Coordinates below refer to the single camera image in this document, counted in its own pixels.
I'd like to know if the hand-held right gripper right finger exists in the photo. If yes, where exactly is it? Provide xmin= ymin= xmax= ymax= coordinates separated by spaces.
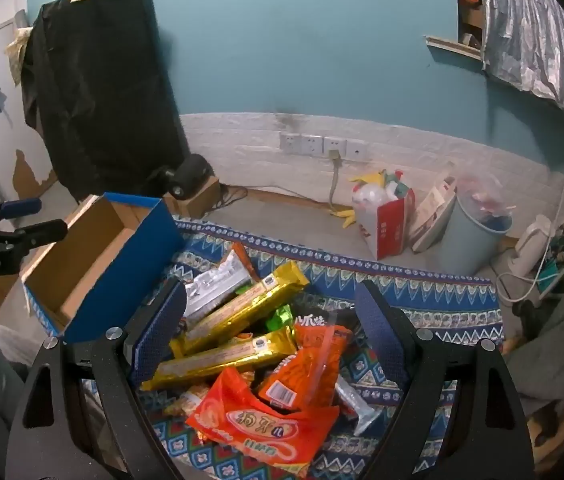
xmin=354 ymin=279 xmax=535 ymax=480

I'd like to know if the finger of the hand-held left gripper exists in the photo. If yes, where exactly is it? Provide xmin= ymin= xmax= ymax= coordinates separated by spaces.
xmin=0 ymin=198 xmax=43 ymax=222
xmin=0 ymin=218 xmax=69 ymax=252

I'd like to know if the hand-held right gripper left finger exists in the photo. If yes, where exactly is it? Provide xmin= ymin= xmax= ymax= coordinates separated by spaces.
xmin=6 ymin=277 xmax=187 ymax=480

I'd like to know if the blue cardboard box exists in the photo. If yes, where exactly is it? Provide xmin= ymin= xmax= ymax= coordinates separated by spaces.
xmin=21 ymin=191 xmax=187 ymax=345

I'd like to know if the silver snack packet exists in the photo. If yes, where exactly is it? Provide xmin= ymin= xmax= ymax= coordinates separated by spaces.
xmin=182 ymin=251 xmax=253 ymax=330

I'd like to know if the orange clear snack packet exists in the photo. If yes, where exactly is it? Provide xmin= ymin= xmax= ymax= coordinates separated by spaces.
xmin=257 ymin=322 xmax=353 ymax=413

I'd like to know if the gold snack packet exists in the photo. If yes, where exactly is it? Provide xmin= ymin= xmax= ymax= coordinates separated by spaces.
xmin=181 ymin=260 xmax=311 ymax=357
xmin=141 ymin=326 xmax=299 ymax=392

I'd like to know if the large orange red snack packet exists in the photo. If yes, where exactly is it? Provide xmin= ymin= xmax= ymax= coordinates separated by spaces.
xmin=185 ymin=367 xmax=341 ymax=479

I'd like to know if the printed blanket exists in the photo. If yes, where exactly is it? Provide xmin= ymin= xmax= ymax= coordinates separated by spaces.
xmin=81 ymin=217 xmax=506 ymax=480

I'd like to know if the small yellow snack packet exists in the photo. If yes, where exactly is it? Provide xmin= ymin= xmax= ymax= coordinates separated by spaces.
xmin=164 ymin=382 xmax=213 ymax=417

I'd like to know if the clear silver wrapper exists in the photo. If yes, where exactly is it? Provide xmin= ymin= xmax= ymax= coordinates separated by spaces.
xmin=334 ymin=374 xmax=383 ymax=437

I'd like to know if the green snack packet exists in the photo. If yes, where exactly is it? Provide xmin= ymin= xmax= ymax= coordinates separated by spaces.
xmin=261 ymin=305 xmax=295 ymax=335

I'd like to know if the small orange snack packet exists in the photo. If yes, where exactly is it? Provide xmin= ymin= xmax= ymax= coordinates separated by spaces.
xmin=231 ymin=241 xmax=261 ymax=282

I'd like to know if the yellow scrap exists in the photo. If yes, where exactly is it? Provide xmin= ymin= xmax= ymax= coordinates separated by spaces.
xmin=329 ymin=208 xmax=359 ymax=229

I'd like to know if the light blue trash bin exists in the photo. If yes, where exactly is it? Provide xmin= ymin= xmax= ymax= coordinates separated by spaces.
xmin=436 ymin=192 xmax=514 ymax=277

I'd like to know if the white red paper bag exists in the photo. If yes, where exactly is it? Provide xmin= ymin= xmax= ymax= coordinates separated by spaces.
xmin=408 ymin=170 xmax=458 ymax=254

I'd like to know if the small brown cardboard box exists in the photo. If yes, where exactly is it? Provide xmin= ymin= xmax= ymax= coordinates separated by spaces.
xmin=163 ymin=176 xmax=221 ymax=221

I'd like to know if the black cloth covered cabinet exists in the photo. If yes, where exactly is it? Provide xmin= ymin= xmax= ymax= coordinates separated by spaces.
xmin=21 ymin=0 xmax=191 ymax=202

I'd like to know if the white kettle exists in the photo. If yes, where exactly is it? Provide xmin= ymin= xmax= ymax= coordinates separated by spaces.
xmin=506 ymin=214 xmax=558 ymax=282

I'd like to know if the grey cloth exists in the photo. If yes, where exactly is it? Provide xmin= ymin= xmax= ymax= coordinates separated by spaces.
xmin=504 ymin=260 xmax=564 ymax=411

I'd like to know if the wooden window sill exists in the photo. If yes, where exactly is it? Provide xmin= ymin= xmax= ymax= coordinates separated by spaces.
xmin=424 ymin=35 xmax=484 ymax=62

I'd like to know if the silver curtain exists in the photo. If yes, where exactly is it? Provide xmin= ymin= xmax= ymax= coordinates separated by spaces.
xmin=479 ymin=0 xmax=564 ymax=142

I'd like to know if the grey plug cable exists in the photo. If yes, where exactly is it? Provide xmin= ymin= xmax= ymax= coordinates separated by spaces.
xmin=327 ymin=150 xmax=343 ymax=212

